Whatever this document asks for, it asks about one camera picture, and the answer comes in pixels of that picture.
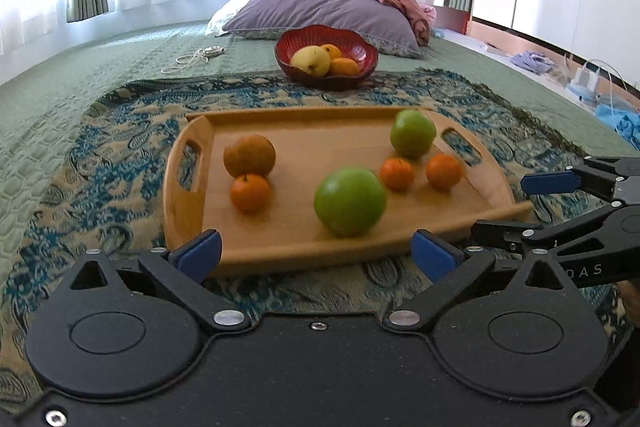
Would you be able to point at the lilac cloth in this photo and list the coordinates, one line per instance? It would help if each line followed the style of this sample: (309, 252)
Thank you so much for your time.
(532, 63)

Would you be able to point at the bright orange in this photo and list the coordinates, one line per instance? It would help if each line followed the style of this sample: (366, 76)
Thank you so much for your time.
(443, 172)

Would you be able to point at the yellow mango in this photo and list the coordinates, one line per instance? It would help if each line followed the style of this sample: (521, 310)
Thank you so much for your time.
(311, 60)

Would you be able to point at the large dull orange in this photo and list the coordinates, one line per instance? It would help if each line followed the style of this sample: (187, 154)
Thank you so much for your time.
(249, 155)

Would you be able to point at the green quilted bedspread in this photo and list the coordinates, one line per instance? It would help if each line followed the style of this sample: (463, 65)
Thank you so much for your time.
(75, 72)

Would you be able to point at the small tangerine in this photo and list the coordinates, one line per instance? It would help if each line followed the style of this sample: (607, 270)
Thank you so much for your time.
(250, 194)

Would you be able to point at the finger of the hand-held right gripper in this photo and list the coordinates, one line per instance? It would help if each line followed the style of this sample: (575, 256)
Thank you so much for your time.
(547, 183)
(505, 234)

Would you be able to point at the tangerine with stem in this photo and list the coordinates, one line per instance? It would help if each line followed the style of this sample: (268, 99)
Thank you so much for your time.
(396, 174)

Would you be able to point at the blue cloth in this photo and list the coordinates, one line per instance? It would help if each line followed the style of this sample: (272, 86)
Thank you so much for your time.
(625, 124)

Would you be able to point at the purple pillow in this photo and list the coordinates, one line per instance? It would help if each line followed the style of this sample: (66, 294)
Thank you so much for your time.
(320, 7)

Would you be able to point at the reddish wooden board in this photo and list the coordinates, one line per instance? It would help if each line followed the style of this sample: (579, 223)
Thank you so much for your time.
(452, 19)

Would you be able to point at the blue patterned blanket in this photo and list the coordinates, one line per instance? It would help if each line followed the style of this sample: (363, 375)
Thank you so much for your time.
(125, 157)

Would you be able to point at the white pillow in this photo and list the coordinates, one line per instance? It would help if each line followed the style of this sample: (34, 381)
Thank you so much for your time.
(230, 14)

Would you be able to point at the white charger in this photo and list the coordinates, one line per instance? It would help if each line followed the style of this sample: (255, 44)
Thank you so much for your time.
(589, 77)

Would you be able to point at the green apple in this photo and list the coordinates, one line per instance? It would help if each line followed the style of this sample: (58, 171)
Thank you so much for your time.
(412, 133)
(350, 203)

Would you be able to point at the small orange fruit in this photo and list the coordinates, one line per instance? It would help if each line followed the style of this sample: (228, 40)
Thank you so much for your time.
(346, 67)
(332, 51)

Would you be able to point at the red bowl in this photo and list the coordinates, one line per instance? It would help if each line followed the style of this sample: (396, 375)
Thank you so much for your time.
(365, 57)

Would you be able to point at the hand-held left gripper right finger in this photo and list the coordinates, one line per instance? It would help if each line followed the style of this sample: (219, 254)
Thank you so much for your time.
(431, 254)

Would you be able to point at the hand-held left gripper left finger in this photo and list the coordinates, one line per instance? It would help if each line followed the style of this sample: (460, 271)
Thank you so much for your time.
(201, 253)

